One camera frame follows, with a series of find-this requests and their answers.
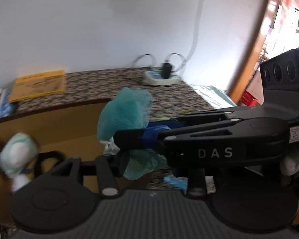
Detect light green round plush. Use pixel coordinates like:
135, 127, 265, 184
0, 133, 39, 193

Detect black charger plug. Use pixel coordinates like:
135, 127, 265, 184
161, 62, 173, 79

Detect teal mesh bath sponge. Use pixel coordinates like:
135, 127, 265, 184
96, 87, 169, 181

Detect white power strip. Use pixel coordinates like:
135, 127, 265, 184
143, 70, 180, 86

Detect white cable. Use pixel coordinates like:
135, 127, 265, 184
132, 0, 210, 77

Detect cardboard box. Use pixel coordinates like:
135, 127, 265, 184
0, 99, 109, 225

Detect yellow book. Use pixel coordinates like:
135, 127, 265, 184
9, 70, 66, 103

